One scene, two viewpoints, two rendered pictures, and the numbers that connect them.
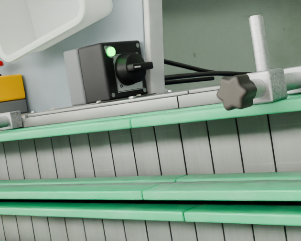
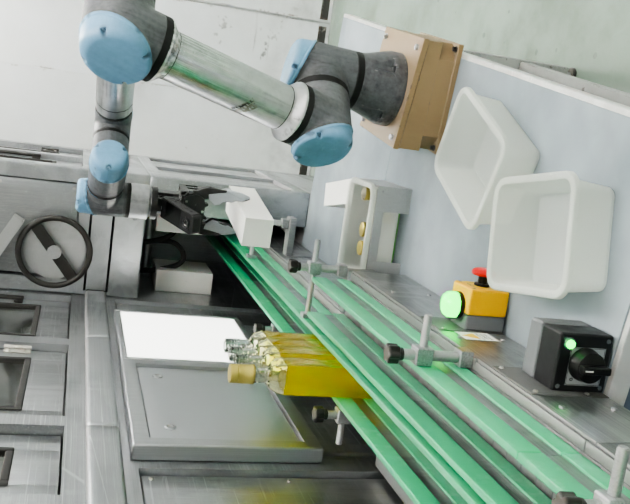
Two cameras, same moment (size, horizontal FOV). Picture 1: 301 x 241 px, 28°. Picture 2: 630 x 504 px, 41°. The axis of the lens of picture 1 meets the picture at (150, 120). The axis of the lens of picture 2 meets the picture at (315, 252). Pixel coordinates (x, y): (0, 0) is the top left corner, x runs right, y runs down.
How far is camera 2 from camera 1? 47 cm
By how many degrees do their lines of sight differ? 32
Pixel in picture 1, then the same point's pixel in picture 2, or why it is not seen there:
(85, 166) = not seen: hidden behind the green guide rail
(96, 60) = (553, 346)
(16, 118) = (467, 359)
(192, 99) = (595, 453)
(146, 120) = (527, 463)
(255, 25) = (618, 456)
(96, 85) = (546, 368)
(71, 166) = not seen: hidden behind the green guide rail
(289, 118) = not seen: outside the picture
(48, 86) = (527, 320)
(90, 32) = (578, 296)
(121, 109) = (543, 416)
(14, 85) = (496, 302)
